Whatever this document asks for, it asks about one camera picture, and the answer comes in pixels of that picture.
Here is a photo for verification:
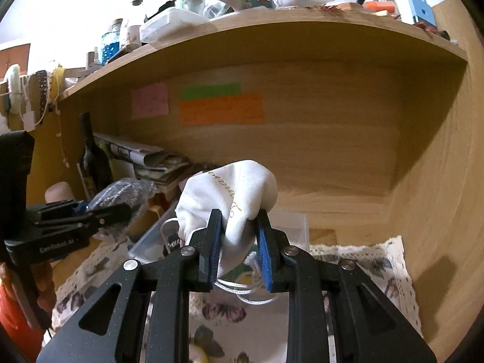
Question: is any silver glitter item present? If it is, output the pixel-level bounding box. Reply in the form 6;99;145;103
86;178;158;242

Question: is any white drawstring pouch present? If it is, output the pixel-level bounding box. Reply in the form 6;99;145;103
160;159;279;306

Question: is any left hand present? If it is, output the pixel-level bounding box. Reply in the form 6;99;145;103
1;262;57;314

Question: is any beige cylinder object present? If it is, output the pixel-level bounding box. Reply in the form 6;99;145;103
44;181;75;204

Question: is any clear plastic box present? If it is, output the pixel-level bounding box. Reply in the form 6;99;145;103
128;200;310;269

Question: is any dark wine bottle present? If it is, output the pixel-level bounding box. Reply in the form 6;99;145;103
80;112;113;200

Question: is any butterfly print cloth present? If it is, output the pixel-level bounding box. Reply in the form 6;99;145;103
39;245;435;362

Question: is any stack of newspapers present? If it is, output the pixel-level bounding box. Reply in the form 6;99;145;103
94;133;212;193

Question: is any orange sticky note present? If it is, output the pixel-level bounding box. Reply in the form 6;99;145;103
179;95;264;126

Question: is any pink sticky note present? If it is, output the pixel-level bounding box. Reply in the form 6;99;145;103
130;83;169;119

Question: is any wooden shelf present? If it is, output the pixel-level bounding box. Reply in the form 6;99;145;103
61;8;468;197

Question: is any green sticky note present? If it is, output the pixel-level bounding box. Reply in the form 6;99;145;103
181;82;241;101

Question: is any blue gel bottle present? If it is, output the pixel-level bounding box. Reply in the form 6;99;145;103
101;18;122;66

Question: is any white plastic tray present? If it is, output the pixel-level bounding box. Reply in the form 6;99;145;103
139;8;209;44

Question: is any blue plastic object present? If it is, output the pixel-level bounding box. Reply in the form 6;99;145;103
409;0;437;29

